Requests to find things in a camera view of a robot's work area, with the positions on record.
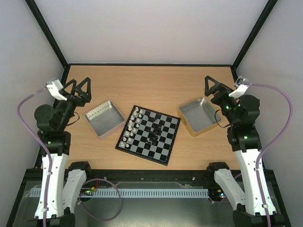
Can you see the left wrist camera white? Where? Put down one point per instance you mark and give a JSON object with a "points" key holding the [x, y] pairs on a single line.
{"points": [[55, 87]]}

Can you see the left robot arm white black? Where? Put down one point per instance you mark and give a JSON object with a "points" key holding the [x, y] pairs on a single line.
{"points": [[58, 194]]}

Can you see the gold tin box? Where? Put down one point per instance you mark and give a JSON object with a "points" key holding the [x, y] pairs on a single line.
{"points": [[198, 116]]}

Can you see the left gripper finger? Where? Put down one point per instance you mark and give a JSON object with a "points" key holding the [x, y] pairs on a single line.
{"points": [[71, 83], [86, 82]]}

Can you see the black chess pieces pile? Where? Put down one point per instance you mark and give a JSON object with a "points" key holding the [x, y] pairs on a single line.
{"points": [[154, 130]]}

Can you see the black silver chess board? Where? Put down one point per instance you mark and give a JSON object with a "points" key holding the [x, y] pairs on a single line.
{"points": [[162, 151]]}

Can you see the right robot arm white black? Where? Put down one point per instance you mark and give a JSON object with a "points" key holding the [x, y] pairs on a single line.
{"points": [[252, 204]]}

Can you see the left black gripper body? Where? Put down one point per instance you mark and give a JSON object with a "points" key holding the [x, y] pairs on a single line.
{"points": [[79, 102]]}

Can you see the white chess piece row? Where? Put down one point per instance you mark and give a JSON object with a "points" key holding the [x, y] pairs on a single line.
{"points": [[130, 135]]}

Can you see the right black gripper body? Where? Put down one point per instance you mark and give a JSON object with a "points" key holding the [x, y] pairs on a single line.
{"points": [[218, 93]]}

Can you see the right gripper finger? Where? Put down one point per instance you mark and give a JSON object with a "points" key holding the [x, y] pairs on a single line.
{"points": [[211, 90], [224, 88]]}

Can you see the black aluminium frame rail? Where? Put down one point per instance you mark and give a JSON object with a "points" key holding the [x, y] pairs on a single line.
{"points": [[192, 177]]}

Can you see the silver tin lid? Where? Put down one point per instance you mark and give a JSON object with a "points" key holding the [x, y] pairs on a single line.
{"points": [[105, 119]]}

